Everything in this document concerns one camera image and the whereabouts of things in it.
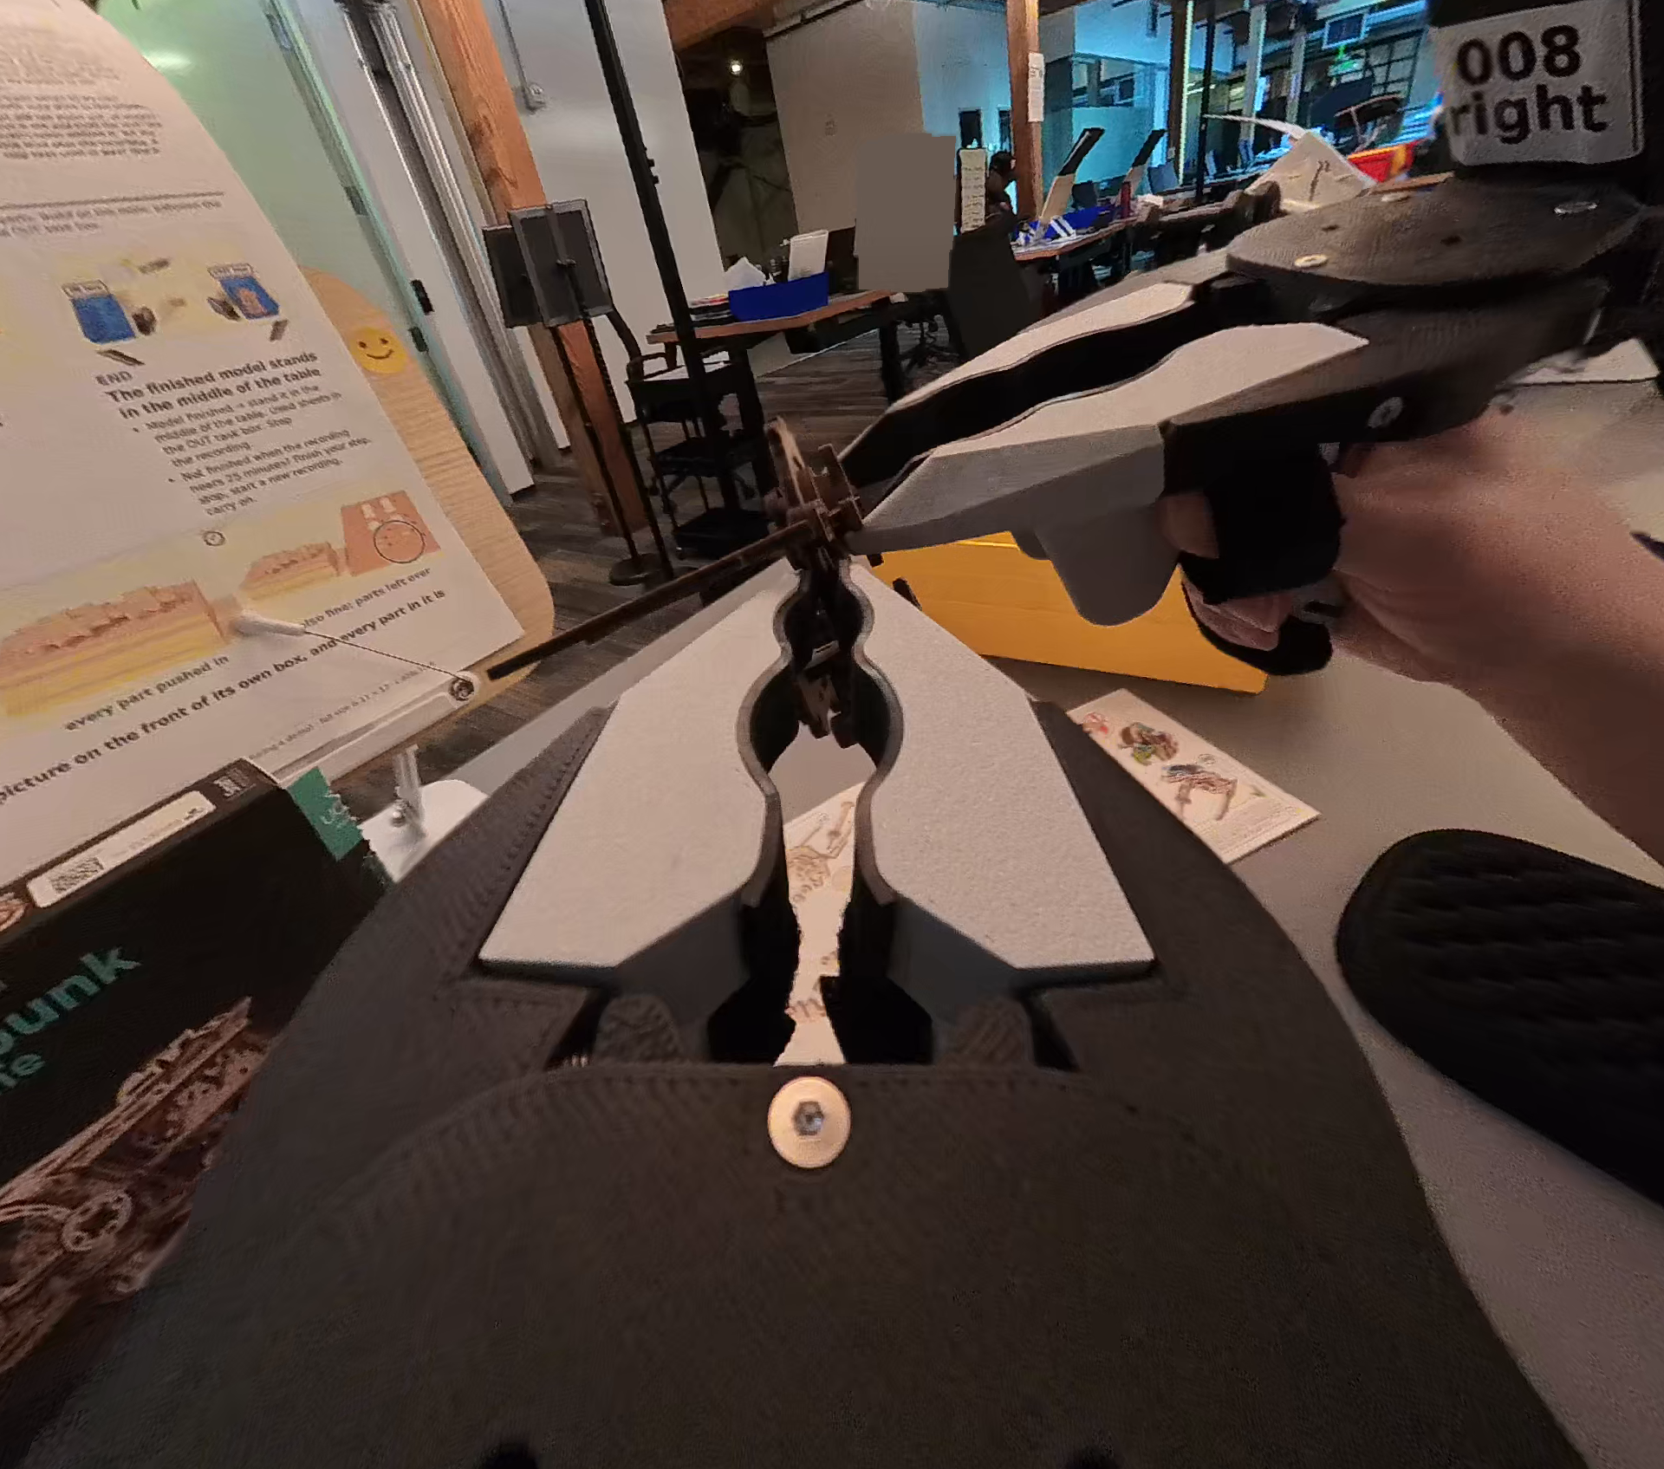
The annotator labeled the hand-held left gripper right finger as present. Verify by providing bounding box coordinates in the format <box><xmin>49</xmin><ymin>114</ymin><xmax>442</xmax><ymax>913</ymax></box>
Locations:
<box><xmin>824</xmin><ymin>566</ymin><xmax>1159</xmax><ymax>1067</ymax></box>

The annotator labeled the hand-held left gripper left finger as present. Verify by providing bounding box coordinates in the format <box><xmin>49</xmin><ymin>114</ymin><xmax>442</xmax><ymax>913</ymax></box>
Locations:
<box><xmin>480</xmin><ymin>569</ymin><xmax>800</xmax><ymax>1067</ymax></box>

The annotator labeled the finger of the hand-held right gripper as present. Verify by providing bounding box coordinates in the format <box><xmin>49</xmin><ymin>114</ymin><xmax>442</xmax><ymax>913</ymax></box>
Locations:
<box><xmin>840</xmin><ymin>324</ymin><xmax>1370</xmax><ymax>629</ymax></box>
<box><xmin>832</xmin><ymin>257</ymin><xmax>1315</xmax><ymax>510</ymax></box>

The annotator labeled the brown wooden mechanical model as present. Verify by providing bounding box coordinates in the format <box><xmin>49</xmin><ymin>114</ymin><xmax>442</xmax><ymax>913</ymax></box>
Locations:
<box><xmin>484</xmin><ymin>418</ymin><xmax>871</xmax><ymax>747</ymax></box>

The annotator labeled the black model kit box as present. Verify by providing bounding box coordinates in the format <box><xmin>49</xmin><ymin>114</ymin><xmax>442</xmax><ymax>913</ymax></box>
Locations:
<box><xmin>0</xmin><ymin>762</ymin><xmax>393</xmax><ymax>1384</ymax></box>

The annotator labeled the person's right hand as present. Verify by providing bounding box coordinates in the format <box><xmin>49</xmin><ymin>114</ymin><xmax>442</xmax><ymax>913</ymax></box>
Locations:
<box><xmin>1159</xmin><ymin>407</ymin><xmax>1634</xmax><ymax>750</ymax></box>

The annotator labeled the yellow plastic bin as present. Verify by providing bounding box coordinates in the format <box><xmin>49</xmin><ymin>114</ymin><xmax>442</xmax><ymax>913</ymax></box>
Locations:
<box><xmin>874</xmin><ymin>533</ymin><xmax>1267</xmax><ymax>695</ymax></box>

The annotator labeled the white board stand base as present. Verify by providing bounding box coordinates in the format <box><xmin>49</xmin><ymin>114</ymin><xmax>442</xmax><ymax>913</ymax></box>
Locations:
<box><xmin>362</xmin><ymin>747</ymin><xmax>489</xmax><ymax>879</ymax></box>

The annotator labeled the illustrated assembly leaflet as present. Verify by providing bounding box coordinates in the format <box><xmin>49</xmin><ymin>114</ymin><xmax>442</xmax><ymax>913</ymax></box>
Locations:
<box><xmin>776</xmin><ymin>690</ymin><xmax>1318</xmax><ymax>1067</ymax></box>

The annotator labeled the wooden office desk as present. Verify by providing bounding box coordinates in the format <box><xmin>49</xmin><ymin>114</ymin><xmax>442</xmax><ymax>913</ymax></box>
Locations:
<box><xmin>650</xmin><ymin>291</ymin><xmax>910</xmax><ymax>407</ymax></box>

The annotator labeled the blue plastic bin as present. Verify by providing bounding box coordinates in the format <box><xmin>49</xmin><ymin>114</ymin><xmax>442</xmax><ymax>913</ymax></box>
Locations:
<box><xmin>727</xmin><ymin>271</ymin><xmax>829</xmax><ymax>324</ymax></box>

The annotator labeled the wooden pillar with paper note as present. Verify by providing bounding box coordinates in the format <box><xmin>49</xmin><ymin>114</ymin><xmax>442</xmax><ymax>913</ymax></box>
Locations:
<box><xmin>1000</xmin><ymin>0</ymin><xmax>1049</xmax><ymax>220</ymax></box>

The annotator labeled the black office chair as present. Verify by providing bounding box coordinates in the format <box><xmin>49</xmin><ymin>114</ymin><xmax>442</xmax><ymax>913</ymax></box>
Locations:
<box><xmin>620</xmin><ymin>311</ymin><xmax>784</xmax><ymax>561</ymax></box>

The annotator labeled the plywood board with smiley sticker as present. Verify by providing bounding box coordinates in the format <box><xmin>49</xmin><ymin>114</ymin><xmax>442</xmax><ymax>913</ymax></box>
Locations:
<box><xmin>301</xmin><ymin>263</ymin><xmax>559</xmax><ymax>702</ymax></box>

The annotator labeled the black textured pad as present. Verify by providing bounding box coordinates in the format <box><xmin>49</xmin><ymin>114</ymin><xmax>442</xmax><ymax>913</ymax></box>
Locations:
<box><xmin>1336</xmin><ymin>831</ymin><xmax>1664</xmax><ymax>1203</ymax></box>

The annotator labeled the printed instruction sheet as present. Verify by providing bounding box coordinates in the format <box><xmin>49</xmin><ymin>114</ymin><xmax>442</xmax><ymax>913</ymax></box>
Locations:
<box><xmin>0</xmin><ymin>0</ymin><xmax>525</xmax><ymax>884</ymax></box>

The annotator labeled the thick wooden pillar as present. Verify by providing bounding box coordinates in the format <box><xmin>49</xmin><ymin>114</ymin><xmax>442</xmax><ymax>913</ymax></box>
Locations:
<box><xmin>330</xmin><ymin>0</ymin><xmax>654</xmax><ymax>533</ymax></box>

